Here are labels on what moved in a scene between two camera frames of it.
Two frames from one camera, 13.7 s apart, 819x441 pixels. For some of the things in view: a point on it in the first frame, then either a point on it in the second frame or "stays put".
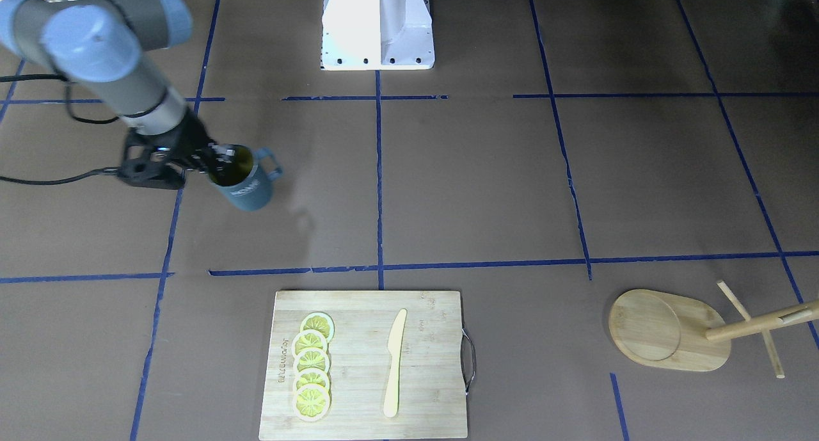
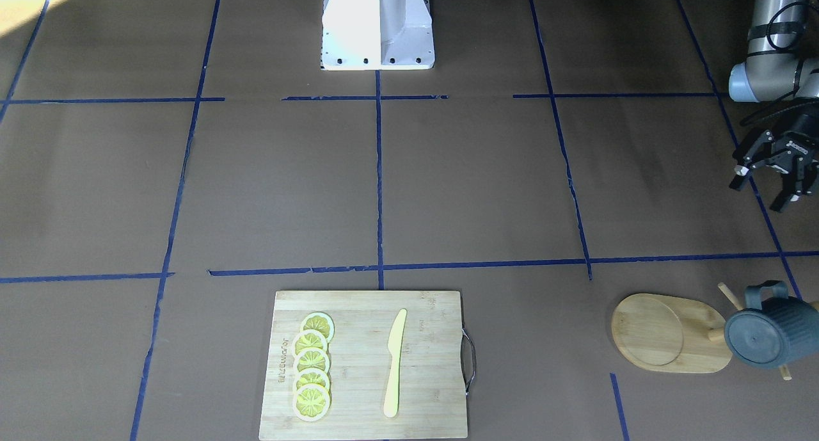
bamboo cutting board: x=436 y=367 stays put
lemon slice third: x=311 y=358 stays put
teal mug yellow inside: x=247 y=183 -> x=773 y=330
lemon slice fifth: x=310 y=402 stays put
